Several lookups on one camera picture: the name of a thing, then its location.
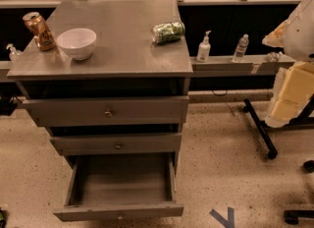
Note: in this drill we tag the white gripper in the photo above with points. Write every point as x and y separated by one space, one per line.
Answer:
300 33

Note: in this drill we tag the grey bottom drawer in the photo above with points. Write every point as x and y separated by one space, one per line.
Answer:
121 186

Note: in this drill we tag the grey drawer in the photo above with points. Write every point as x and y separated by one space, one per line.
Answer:
108 144
121 186
107 111

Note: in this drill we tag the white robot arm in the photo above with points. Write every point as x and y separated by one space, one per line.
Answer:
298 33

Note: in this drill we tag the grey middle drawer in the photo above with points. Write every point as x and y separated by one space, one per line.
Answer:
108 144

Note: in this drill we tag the grey top drawer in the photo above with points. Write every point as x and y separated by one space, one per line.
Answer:
107 111

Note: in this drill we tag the black stand base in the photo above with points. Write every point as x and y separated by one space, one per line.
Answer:
304 120

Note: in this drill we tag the crumpled paper wad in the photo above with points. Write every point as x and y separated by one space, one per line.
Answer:
274 56

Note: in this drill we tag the clear water bottle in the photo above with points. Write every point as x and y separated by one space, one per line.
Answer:
241 48

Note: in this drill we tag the white pump bottle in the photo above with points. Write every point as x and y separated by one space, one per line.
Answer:
204 48

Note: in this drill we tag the green soda can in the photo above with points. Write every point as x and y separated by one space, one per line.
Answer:
168 32

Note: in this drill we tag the white ceramic bowl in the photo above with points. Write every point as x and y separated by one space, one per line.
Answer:
78 43

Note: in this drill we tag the orange soda can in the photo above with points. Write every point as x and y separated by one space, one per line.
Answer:
42 34

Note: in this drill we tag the clear pump bottle left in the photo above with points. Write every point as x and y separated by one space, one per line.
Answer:
14 53

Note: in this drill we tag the grey rail ledge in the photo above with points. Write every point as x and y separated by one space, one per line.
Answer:
250 65

